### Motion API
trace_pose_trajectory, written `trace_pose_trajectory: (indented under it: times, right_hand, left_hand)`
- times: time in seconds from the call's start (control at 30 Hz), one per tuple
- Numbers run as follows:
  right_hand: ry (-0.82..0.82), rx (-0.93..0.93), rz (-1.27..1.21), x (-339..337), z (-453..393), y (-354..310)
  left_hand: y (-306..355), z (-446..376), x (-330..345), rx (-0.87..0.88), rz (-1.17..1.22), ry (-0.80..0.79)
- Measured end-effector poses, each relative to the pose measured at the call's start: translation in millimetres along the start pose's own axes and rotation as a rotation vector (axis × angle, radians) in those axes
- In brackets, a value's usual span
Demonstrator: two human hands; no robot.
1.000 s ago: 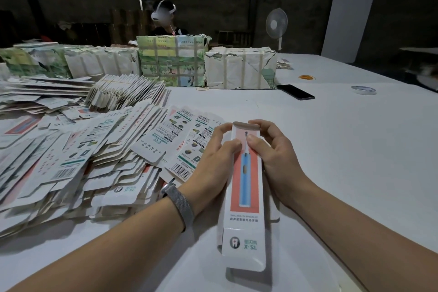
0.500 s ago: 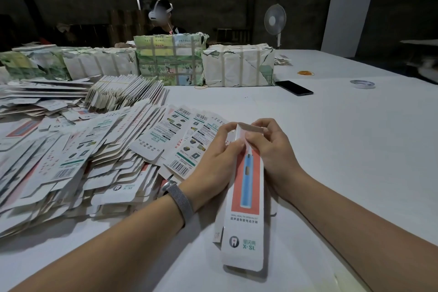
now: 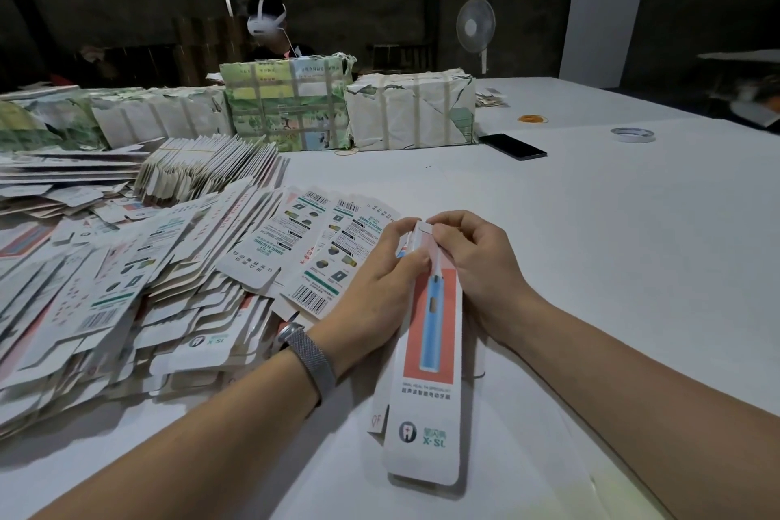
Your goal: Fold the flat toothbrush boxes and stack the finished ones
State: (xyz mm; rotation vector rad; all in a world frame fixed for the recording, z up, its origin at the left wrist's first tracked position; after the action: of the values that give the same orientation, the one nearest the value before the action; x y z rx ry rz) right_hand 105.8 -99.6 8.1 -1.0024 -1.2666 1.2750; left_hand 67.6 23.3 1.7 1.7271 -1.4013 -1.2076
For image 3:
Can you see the white standing fan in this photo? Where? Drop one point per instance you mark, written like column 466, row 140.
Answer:
column 477, row 24

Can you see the person's left forearm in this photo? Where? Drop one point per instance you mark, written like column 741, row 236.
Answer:
column 183, row 440

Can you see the small white paper stack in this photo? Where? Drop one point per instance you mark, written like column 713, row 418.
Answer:
column 491, row 97

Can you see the green printed wrapped bundle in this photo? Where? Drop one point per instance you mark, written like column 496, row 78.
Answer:
column 293, row 102

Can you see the pile of cartons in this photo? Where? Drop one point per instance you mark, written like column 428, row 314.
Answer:
column 134, row 282

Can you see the dark wooden chair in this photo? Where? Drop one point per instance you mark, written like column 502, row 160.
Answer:
column 396, row 57

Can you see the person's right forearm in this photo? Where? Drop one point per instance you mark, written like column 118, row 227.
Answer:
column 658, row 410

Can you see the white board panel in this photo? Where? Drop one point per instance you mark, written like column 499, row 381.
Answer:
column 607, row 8

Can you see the small orange tape roll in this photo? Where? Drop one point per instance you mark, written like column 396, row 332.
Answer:
column 531, row 119

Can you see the row of white wrapped bundles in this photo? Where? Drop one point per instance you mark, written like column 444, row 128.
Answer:
column 122, row 118

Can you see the white head-mounted camera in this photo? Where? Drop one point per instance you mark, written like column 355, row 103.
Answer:
column 266, row 20

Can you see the fanned stack of white cartons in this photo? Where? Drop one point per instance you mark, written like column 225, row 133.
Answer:
column 207, row 166

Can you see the white tape roll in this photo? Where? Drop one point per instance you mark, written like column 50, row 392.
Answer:
column 614, row 133

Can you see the person's left hand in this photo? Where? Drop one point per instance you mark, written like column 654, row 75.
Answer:
column 366, row 300

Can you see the person's right hand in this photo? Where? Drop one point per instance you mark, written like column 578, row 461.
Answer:
column 488, row 270

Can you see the black smartphone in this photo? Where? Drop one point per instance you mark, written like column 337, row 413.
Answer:
column 512, row 146

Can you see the toothbrush carton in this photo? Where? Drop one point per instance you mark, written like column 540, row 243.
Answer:
column 429, row 404

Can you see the cluttered side table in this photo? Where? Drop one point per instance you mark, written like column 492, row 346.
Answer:
column 750, row 87

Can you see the grey band wristwatch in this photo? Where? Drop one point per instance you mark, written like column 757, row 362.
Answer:
column 311, row 358

